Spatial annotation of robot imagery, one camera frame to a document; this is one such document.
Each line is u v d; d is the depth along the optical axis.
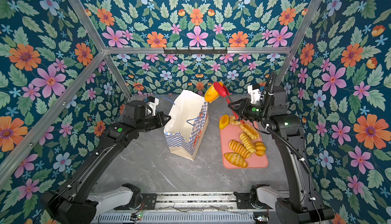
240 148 0.88
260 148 0.87
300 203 0.36
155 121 0.63
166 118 0.72
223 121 1.01
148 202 0.73
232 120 1.00
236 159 0.82
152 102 0.65
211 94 0.69
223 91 0.67
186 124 0.67
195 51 0.92
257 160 0.86
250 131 0.95
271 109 0.45
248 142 0.88
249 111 0.54
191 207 0.73
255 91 0.57
